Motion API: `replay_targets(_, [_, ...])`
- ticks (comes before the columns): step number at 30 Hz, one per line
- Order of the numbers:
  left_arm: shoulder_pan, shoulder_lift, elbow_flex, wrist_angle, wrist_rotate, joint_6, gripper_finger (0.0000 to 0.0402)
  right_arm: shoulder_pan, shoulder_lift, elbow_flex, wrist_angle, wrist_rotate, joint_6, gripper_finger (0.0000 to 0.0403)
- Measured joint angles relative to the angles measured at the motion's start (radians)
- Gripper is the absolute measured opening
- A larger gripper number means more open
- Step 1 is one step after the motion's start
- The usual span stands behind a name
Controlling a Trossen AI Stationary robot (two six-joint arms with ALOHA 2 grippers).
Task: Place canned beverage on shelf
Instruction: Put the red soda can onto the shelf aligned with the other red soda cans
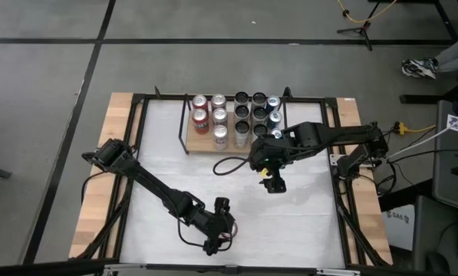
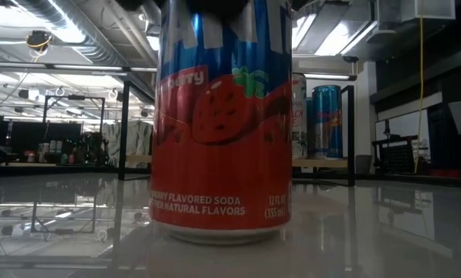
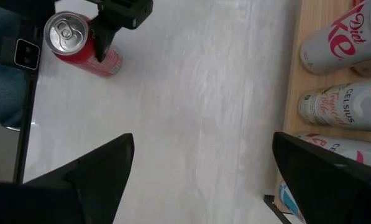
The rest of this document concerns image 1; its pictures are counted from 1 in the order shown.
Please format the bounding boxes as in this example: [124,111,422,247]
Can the dark grey cabinet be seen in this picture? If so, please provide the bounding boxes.
[411,195,458,276]

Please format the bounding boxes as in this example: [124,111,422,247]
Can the black tripod stand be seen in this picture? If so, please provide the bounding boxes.
[335,21,375,51]

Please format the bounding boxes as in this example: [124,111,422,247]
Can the grey equipment case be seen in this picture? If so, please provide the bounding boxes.
[432,100,458,210]

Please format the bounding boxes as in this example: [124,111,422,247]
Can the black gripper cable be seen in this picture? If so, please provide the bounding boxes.
[212,155,252,177]
[176,216,236,252]

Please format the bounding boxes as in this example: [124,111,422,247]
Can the Celsius Tropical Vibe can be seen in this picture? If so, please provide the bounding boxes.
[234,104,251,122]
[234,121,252,150]

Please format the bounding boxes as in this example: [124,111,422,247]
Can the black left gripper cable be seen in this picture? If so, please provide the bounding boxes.
[176,216,236,252]

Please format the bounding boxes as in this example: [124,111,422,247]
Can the silver Diet Coke can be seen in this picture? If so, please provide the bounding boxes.
[212,124,229,152]
[210,94,227,110]
[212,107,229,126]

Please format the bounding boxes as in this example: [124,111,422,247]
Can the yellow hanging extension cable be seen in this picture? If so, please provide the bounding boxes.
[335,0,399,24]

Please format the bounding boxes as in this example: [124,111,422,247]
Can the Celsius can with black lid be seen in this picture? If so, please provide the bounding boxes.
[251,106,268,122]
[234,90,250,107]

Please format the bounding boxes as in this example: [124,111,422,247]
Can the white cardboard box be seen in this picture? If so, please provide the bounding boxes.
[381,204,416,251]

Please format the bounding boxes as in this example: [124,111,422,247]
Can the Celsius Peach Vibe can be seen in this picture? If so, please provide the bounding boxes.
[252,123,269,140]
[251,91,267,107]

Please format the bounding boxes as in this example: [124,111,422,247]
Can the wooden shelf board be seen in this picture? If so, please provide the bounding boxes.
[185,110,280,155]

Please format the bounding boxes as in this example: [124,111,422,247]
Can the black metal shelf frame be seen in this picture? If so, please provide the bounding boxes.
[177,87,293,156]

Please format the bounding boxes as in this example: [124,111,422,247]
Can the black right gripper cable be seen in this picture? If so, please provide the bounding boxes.
[212,155,252,177]

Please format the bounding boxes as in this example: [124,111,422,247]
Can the black desk frame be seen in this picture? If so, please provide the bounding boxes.
[400,0,458,105]

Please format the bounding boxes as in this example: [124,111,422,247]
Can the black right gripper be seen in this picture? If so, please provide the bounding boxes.
[249,134,295,195]

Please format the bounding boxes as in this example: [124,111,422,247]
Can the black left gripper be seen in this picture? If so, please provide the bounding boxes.
[186,197,237,257]

